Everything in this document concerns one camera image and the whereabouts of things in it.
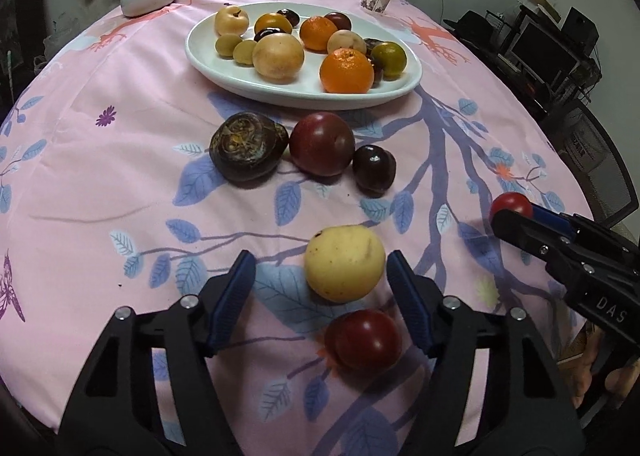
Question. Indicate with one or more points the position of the small tan longan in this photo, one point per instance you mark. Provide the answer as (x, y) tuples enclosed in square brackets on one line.
[(226, 46), (244, 53)]

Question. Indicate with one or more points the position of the black mesh office chair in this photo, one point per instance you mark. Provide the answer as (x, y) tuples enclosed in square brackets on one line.
[(595, 171)]

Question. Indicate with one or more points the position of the dark brown water chestnut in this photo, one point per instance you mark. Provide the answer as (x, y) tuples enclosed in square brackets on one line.
[(248, 146)]

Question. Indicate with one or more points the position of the dark brown date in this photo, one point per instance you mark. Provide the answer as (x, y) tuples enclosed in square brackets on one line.
[(264, 35)]

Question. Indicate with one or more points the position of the person's right hand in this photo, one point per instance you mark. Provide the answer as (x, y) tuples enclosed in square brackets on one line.
[(587, 366)]

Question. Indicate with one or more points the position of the white oval plate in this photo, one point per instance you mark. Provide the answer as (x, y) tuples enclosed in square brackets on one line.
[(300, 91)]

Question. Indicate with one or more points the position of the black speaker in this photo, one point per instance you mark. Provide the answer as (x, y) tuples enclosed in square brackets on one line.
[(580, 28)]

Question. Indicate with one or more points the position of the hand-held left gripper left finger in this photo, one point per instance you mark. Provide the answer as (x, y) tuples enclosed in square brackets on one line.
[(235, 296)]

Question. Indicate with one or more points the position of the heart-shaped dark red plum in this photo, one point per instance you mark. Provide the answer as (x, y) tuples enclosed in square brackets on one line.
[(374, 169)]

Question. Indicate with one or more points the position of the large dark red plum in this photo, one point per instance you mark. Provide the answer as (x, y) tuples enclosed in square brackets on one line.
[(321, 143)]

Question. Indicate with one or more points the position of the yellow oval fruit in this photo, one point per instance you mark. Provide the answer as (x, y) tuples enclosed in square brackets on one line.
[(345, 263)]

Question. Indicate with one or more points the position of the large red tomato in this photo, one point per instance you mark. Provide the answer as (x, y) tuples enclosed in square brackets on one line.
[(363, 340)]

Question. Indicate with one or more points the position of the small red cherry tomato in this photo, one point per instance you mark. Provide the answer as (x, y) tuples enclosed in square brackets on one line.
[(510, 203)]

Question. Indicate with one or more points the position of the large pale yellow pear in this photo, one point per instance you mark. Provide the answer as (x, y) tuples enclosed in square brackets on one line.
[(278, 57)]

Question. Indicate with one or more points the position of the pink floral tablecloth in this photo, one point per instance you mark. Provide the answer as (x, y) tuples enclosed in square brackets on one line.
[(100, 196)]

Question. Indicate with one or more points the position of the green-yellow small citrus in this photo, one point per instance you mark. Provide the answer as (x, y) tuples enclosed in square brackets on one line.
[(389, 60)]

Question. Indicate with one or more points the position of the yellow-orange cherry tomato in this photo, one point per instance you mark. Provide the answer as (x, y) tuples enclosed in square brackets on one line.
[(274, 23)]

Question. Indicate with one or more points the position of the orange mandarin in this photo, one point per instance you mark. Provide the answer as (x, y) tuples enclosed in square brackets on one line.
[(346, 71), (318, 33)]

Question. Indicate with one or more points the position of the small dark red plum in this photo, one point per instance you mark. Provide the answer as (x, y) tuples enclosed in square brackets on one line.
[(339, 20)]

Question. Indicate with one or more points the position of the black computer monitor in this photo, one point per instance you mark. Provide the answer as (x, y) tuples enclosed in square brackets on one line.
[(537, 48)]

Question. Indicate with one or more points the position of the small yellow apple fruit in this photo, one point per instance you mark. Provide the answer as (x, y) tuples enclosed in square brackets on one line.
[(231, 20)]

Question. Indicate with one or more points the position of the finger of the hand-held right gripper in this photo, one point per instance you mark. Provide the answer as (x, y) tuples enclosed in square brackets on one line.
[(520, 231), (550, 217)]

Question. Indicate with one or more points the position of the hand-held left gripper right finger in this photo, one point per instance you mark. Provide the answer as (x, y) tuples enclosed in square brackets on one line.
[(407, 301)]

